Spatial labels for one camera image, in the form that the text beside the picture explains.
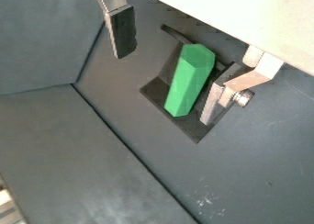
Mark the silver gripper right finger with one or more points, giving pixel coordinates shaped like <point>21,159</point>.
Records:
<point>230,87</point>

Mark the green hexagon prism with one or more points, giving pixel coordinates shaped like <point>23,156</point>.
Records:
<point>195,64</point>

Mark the black curved cradle holder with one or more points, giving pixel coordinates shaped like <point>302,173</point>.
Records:
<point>156,89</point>

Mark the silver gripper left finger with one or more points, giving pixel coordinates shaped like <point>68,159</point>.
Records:
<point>119,17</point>

